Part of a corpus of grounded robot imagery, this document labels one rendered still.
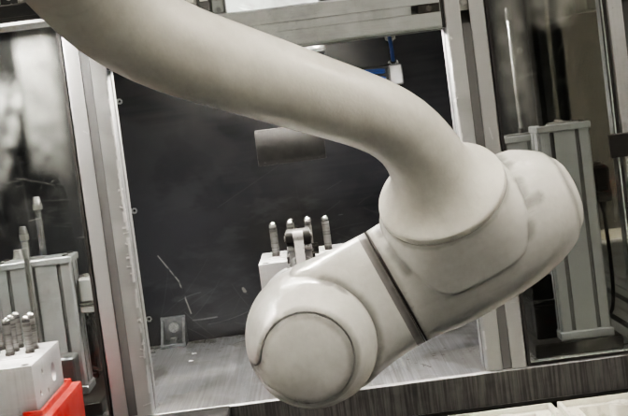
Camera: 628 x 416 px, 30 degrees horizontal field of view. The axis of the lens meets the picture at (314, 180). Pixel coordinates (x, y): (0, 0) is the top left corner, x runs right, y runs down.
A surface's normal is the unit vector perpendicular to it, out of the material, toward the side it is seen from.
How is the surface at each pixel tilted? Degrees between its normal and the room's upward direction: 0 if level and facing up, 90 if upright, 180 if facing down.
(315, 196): 90
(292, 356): 89
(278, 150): 90
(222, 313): 90
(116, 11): 116
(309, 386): 108
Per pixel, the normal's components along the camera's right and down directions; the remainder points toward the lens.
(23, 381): 0.01, 0.05
